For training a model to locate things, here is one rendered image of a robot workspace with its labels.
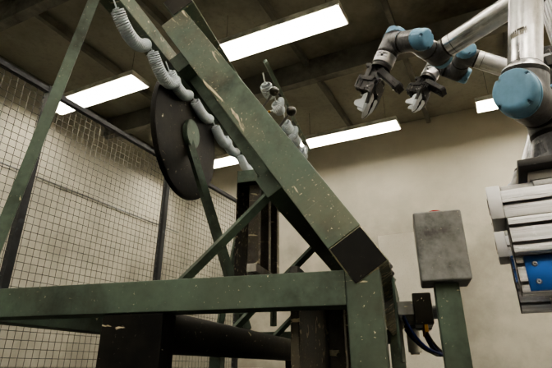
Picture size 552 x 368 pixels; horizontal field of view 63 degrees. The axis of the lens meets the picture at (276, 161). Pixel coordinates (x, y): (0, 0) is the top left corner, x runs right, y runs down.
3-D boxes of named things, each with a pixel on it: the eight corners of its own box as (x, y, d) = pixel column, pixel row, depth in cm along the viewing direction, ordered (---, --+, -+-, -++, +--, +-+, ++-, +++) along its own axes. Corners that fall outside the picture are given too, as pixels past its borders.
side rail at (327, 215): (328, 249, 122) (360, 224, 122) (160, 25, 175) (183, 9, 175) (331, 254, 127) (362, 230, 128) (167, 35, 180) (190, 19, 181)
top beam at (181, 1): (172, 16, 175) (193, 1, 175) (162, 2, 180) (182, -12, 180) (301, 200, 368) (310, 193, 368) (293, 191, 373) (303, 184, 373)
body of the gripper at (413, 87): (409, 103, 204) (419, 85, 209) (427, 103, 198) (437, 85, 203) (404, 90, 200) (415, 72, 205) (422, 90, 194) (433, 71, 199)
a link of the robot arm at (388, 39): (401, 21, 159) (383, 25, 166) (389, 48, 157) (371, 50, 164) (413, 34, 164) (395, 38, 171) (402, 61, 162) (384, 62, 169)
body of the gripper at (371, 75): (359, 98, 166) (372, 70, 169) (380, 102, 162) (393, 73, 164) (352, 87, 160) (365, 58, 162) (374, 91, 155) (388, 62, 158)
